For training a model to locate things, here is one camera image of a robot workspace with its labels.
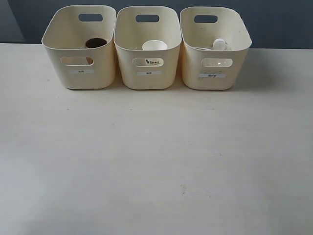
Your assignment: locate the white paper cup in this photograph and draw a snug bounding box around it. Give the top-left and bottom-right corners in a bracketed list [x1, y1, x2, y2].
[141, 40, 168, 67]

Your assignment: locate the clear plastic bottle white cap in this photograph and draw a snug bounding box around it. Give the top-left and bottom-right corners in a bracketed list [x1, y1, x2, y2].
[195, 38, 233, 67]

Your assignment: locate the brown wooden cup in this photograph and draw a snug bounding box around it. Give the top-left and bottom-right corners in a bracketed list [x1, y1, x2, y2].
[85, 38, 108, 65]

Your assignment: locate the middle bin white label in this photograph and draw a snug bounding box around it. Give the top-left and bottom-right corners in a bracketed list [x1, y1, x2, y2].
[137, 70, 162, 76]

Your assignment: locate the bin white label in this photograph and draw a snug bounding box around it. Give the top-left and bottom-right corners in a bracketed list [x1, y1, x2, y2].
[137, 70, 162, 76]
[199, 73, 226, 78]
[69, 70, 94, 74]

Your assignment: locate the right bin white label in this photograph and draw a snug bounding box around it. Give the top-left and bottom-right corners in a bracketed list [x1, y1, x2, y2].
[199, 73, 226, 78]

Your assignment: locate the middle cream plastic bin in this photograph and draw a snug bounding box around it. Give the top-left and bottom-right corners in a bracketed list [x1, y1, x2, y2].
[114, 6, 182, 90]

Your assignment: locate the cream plastic bin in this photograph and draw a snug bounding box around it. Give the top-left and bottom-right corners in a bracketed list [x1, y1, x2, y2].
[180, 6, 252, 90]
[114, 6, 182, 90]
[42, 5, 116, 90]

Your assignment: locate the left cream plastic bin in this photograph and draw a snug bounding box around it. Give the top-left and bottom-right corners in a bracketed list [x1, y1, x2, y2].
[42, 5, 116, 90]

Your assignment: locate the right cream plastic bin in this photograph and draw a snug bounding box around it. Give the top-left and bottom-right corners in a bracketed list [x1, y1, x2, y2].
[180, 6, 252, 90]

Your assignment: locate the left bin white label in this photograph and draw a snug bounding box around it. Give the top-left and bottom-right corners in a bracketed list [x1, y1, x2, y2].
[69, 70, 94, 74]

